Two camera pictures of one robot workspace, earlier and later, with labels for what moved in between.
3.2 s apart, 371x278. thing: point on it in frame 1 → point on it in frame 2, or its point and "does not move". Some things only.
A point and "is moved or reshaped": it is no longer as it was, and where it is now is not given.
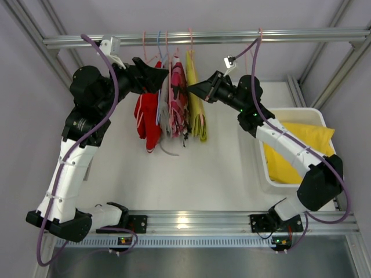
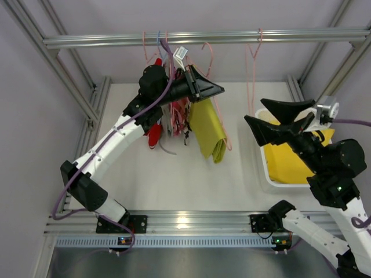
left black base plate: x=138 y=223 does not move
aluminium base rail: x=233 y=223 does not move
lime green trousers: x=197 y=121 is moved or reshaped
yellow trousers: x=280 y=169 does not move
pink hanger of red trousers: x=148 y=60 does not move
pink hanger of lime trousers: x=191 y=50 → x=214 y=102
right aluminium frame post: x=356 y=56 does not move
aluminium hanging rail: x=266 y=35 does not move
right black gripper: x=214 y=87 → x=294 y=130
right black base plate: x=261 y=223 does not move
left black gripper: x=138 y=74 → x=192 y=87
